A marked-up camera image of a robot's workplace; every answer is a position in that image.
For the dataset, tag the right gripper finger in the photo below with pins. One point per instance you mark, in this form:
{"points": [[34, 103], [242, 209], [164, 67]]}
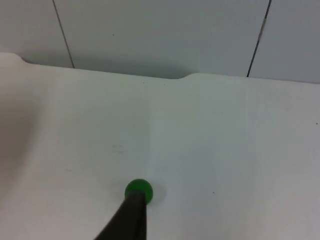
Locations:
{"points": [[127, 220]]}

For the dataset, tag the green ball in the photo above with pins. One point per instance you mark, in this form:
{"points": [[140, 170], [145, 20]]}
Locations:
{"points": [[139, 186]]}

